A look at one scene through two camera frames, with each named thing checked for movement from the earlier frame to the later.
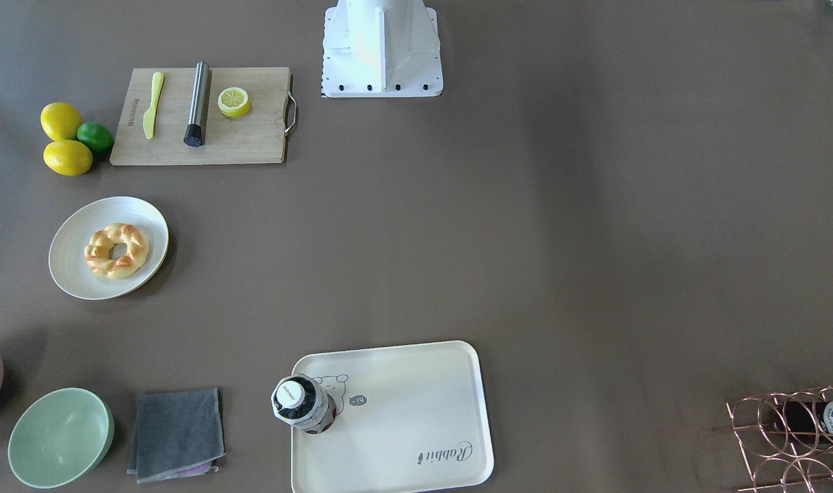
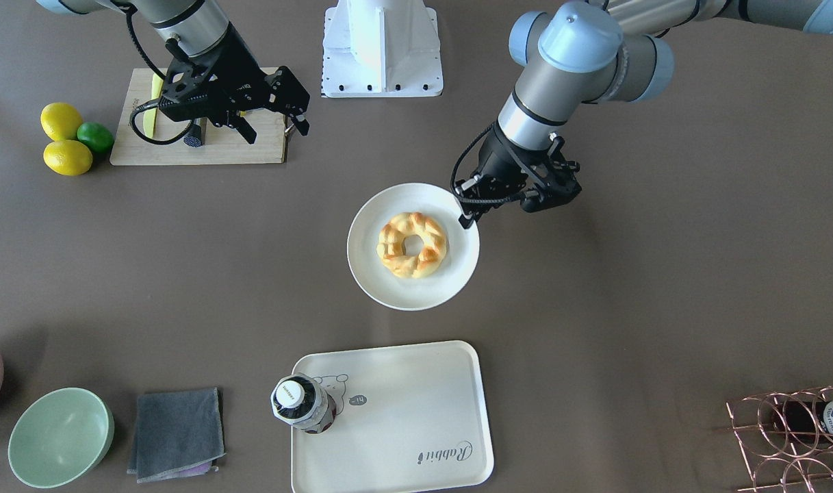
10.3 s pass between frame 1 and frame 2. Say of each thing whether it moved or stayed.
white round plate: moved
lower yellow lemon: stayed
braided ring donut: moved
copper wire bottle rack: stayed
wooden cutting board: stayed
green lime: stayed
